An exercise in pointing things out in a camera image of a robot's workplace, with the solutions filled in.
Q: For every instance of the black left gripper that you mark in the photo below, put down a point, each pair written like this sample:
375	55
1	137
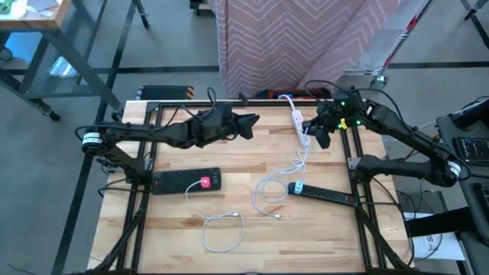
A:
210	128

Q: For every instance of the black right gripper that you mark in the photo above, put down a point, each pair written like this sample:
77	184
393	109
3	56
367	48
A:
340	110

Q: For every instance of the small charger adapter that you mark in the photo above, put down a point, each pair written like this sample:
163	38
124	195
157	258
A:
305	133

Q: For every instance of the white power strip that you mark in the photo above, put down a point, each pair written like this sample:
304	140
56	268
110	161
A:
298	122

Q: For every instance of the white 20W charger adapter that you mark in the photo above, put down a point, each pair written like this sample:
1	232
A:
298	187

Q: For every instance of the pink charger adapter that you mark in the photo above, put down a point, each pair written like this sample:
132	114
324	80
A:
206	182

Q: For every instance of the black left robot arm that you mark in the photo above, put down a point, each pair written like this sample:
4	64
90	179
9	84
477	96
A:
126	131

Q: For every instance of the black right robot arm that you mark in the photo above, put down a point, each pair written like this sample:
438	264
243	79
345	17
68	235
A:
412	131

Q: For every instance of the black orange device blue screen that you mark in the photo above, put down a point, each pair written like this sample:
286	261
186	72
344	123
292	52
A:
286	93

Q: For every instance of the narrow black power strip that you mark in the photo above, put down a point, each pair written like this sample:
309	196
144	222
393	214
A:
328	195

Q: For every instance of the pink chevron cloth covered cart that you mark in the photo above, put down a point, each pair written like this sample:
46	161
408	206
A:
275	46

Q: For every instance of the wide black power strip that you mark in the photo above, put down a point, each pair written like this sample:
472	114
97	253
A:
179	181

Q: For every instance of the black case hazard stripes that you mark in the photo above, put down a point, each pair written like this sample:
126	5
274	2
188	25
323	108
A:
164	92

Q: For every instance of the dark grey desk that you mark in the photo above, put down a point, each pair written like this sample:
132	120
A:
447	214

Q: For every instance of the black desk device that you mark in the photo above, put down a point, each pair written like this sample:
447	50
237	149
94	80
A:
473	114

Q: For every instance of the black keyboard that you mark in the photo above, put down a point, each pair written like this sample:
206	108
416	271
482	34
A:
483	198
473	151

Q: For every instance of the white paper sheet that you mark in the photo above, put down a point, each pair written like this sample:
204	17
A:
431	246

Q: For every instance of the clear plastic bag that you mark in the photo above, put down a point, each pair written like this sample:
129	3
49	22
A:
63	68

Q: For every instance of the wooden side table metal legs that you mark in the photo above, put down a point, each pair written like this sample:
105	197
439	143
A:
38	23

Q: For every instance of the grey paper sheets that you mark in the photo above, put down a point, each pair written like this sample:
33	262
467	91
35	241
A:
38	4

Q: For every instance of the green item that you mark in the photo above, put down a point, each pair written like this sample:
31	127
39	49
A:
5	7

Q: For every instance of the black aluminium rig frame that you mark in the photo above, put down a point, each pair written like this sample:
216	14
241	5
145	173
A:
267	103

